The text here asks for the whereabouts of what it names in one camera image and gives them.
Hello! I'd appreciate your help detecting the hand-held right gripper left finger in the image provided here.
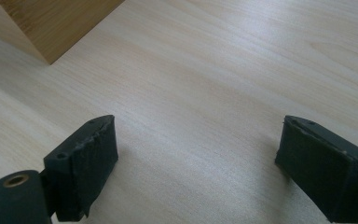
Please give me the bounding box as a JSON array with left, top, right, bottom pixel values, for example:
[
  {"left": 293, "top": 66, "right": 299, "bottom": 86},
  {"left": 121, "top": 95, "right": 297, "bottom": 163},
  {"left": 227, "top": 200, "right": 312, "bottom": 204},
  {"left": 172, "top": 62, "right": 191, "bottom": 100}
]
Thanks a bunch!
[{"left": 43, "top": 114, "right": 119, "bottom": 223}]

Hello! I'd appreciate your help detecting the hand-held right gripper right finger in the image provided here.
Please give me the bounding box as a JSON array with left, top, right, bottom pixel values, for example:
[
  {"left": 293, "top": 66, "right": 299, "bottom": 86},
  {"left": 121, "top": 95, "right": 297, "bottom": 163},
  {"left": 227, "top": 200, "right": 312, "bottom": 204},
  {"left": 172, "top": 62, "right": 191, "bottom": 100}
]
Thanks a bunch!
[{"left": 274, "top": 115, "right": 358, "bottom": 224}]

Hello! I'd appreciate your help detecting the wooden compartment box with lid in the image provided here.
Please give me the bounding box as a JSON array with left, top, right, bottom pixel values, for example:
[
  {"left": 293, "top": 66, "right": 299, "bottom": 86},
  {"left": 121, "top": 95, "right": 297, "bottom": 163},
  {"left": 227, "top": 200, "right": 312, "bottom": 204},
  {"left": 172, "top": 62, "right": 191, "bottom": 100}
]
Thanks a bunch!
[{"left": 0, "top": 0, "right": 126, "bottom": 66}]

